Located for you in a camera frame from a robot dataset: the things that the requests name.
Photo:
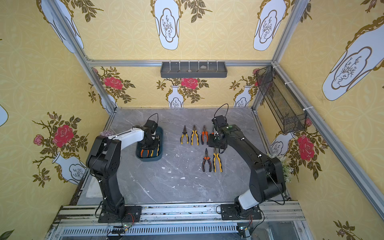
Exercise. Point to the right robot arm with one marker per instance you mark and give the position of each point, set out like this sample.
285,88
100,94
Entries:
266,174

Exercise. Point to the yellow black striped pliers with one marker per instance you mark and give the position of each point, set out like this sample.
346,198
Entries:
184,135

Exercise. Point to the small orange black pliers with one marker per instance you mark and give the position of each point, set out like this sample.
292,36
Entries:
206,159

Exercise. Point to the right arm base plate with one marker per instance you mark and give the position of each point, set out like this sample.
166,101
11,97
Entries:
240,212

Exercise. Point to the orange grey pliers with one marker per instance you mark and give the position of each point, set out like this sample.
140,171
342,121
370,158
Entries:
204,135

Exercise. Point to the yellow pliers silver head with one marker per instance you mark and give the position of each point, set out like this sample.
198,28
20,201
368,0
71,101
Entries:
155,151

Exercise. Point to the black wire mesh basket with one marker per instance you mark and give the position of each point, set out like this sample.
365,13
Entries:
286,109

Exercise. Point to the grey wall shelf tray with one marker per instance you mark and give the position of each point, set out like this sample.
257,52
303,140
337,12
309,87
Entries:
194,69

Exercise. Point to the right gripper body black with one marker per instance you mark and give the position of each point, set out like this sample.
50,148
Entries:
214,141

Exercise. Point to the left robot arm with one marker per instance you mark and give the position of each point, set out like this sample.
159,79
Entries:
105,157

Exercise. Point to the green potted plant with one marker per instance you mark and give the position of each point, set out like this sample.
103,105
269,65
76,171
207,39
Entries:
287,169

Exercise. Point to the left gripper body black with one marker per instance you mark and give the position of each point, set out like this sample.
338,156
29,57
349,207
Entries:
151,142

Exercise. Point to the pink flower pot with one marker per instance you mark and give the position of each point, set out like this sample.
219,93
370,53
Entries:
107,133

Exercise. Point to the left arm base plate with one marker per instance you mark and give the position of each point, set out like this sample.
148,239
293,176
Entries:
125,214

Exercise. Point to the aluminium front rail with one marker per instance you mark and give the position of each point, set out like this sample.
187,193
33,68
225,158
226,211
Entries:
270,221

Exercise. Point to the yellow wide handle pliers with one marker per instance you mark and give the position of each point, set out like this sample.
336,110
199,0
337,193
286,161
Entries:
217,163

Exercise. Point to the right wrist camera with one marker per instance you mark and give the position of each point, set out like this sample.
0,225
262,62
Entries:
219,122

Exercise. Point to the teal plastic storage box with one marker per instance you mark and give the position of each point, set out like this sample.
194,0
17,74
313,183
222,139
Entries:
152,159

